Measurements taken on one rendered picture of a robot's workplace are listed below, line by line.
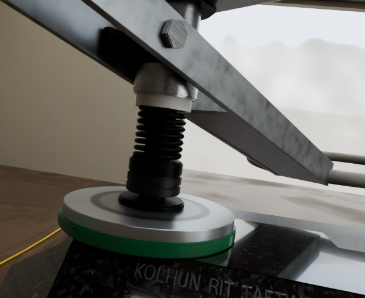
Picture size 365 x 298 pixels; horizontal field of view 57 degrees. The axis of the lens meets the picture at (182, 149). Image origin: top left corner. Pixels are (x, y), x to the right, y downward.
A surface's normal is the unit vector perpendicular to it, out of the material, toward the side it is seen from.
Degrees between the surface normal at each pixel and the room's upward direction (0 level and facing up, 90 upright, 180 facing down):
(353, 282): 0
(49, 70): 90
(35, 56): 90
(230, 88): 90
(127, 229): 90
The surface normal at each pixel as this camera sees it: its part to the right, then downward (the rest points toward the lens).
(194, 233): 0.51, 0.11
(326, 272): 0.13, -0.99
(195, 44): 0.71, 0.13
